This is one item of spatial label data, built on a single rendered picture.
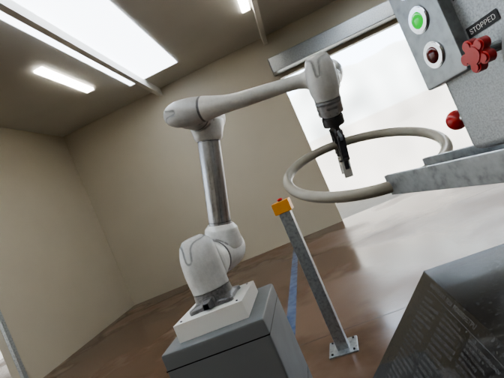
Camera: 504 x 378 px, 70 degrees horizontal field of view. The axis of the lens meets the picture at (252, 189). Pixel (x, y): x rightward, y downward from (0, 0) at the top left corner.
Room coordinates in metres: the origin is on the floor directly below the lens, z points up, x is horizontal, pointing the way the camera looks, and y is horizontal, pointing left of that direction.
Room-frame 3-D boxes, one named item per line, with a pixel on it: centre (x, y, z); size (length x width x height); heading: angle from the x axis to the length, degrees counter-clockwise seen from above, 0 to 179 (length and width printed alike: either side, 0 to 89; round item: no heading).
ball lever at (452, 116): (0.55, -0.35, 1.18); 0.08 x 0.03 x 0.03; 8
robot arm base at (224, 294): (1.42, 0.31, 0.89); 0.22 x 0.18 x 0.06; 173
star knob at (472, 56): (0.41, -0.31, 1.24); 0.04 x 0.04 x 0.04; 8
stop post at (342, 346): (2.43, -0.14, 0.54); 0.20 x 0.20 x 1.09; 76
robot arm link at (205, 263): (1.46, 0.30, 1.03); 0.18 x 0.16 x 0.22; 157
